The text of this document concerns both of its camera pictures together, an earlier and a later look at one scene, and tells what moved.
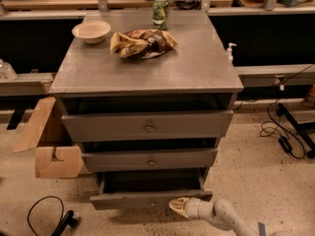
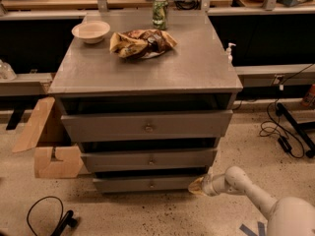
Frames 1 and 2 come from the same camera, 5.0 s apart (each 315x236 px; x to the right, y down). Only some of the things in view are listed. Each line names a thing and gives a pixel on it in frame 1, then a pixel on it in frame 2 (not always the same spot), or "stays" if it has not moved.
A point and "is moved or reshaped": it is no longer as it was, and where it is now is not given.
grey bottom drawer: x=148 y=190 is moved or reshaped
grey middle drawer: x=150 y=159 stays
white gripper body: x=195 y=207 -> x=209 y=187
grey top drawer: x=146 y=126 stays
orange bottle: x=312 y=89 stays
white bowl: x=92 y=31 stays
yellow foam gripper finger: x=178 y=206 -> x=195 y=186
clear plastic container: x=7 y=71 stays
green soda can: x=159 y=13 stays
